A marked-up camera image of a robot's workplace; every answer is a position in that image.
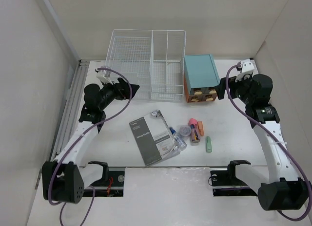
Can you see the grey setup guide booklet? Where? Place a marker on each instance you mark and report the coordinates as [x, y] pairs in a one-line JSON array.
[[154, 138]]

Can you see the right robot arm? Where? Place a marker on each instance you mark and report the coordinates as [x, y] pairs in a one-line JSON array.
[[283, 188]]

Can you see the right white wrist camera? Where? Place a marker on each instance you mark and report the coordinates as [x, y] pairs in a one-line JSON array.
[[245, 67]]

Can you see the clear blue-cap spray bottle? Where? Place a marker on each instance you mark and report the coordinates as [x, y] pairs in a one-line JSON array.
[[179, 140]]

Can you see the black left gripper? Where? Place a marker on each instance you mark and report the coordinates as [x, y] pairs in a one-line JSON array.
[[123, 89]]

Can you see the aluminium rail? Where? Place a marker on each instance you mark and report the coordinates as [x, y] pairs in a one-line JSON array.
[[69, 115]]

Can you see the teal orange drawer box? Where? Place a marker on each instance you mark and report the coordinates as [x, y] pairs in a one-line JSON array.
[[200, 78]]

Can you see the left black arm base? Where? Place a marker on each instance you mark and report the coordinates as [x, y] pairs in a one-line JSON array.
[[107, 181]]

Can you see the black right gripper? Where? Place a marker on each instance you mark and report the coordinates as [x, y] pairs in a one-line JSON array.
[[233, 84]]

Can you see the green plastic case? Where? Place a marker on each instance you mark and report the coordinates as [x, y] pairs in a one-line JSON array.
[[208, 144]]

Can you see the clear jar of paper clips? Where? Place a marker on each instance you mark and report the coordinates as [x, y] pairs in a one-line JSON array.
[[185, 130]]

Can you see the pink-cap clear tube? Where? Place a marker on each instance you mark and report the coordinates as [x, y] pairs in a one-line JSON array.
[[194, 135]]

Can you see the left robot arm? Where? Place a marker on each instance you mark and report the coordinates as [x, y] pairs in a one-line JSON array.
[[64, 179]]

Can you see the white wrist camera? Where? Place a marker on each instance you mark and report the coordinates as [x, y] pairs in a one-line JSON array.
[[245, 67], [103, 75]]

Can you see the white wire mesh organizer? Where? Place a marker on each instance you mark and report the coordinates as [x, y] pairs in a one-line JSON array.
[[152, 59]]

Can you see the orange plastic case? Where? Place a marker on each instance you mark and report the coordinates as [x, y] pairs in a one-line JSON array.
[[200, 128]]

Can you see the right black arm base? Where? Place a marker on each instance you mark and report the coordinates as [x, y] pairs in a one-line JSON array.
[[225, 183]]

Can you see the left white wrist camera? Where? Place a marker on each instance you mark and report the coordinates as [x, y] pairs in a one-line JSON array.
[[103, 75]]

